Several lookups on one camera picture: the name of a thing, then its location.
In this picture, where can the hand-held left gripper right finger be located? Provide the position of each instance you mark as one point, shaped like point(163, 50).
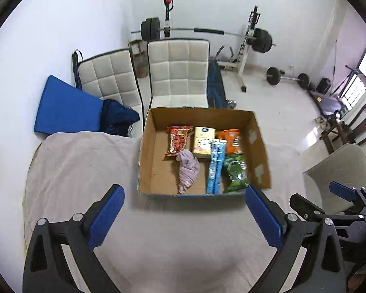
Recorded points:
point(263, 216)

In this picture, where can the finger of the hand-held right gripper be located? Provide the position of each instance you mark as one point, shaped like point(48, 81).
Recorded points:
point(311, 207)
point(343, 189)

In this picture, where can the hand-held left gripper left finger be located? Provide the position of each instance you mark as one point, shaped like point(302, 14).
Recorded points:
point(106, 215)

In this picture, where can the green snack packet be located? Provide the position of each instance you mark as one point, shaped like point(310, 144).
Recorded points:
point(236, 174)

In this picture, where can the cardboard box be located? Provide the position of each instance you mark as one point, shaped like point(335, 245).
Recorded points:
point(158, 171)

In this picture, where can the long blue packet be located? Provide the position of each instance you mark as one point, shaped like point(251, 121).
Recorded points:
point(215, 168)

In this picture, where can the orange snack packet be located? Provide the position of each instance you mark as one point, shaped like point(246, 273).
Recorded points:
point(231, 140)

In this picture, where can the purple cloth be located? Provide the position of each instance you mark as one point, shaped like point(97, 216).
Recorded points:
point(187, 168)

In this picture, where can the yellow tissue pack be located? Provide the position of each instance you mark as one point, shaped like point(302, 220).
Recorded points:
point(203, 142)

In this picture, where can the red snack packet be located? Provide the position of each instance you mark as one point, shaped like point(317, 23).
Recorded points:
point(178, 140)

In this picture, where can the beige shell chair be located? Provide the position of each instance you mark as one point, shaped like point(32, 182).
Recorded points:
point(341, 171)

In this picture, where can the grey tablecloth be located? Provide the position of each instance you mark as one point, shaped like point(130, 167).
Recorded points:
point(88, 164)

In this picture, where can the dark wooden chair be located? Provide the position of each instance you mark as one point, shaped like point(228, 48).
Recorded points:
point(364, 128)

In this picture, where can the white slippers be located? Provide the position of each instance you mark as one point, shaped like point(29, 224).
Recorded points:
point(322, 122)

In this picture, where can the dark blue garment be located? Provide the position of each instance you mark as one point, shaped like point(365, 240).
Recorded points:
point(117, 117)

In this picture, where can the black speaker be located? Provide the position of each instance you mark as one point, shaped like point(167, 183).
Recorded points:
point(324, 86)

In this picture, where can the window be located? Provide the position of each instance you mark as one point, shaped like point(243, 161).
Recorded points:
point(361, 82)

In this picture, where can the black tripod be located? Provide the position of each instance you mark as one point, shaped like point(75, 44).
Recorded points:
point(350, 77)

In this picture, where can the blue foam mat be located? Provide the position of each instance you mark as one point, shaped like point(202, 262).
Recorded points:
point(67, 106)

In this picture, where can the short barbell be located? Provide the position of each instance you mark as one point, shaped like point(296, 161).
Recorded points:
point(273, 75)

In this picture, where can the white quilted chair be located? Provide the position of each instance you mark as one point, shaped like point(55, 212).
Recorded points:
point(178, 70)
point(109, 76)

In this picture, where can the black bench pad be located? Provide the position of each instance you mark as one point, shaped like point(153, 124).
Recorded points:
point(216, 85)

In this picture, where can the white weight bench rack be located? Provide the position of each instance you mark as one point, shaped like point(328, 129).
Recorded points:
point(242, 61)

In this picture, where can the long barbell with black plates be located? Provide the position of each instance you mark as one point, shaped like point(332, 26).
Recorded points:
point(262, 39)

